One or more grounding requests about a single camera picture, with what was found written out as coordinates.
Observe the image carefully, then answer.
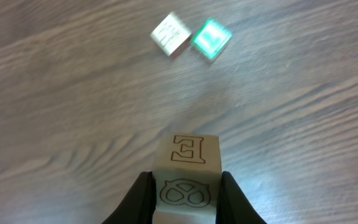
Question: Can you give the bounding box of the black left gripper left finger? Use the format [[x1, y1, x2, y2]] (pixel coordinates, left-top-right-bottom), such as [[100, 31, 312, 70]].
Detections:
[[102, 171, 157, 224]]

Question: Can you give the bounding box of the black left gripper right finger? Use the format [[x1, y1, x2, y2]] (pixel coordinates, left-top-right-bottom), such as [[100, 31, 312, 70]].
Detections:
[[216, 171, 267, 224]]

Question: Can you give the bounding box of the red K wooden block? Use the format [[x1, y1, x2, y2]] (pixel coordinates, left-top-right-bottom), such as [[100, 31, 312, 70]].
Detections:
[[152, 133, 222, 216]]

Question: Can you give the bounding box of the green top wooden block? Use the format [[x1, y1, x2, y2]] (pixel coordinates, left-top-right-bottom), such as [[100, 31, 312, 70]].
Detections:
[[190, 18, 232, 61]]

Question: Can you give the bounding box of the red letter wooden block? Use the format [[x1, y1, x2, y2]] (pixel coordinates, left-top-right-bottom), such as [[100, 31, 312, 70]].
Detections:
[[150, 12, 191, 58]]

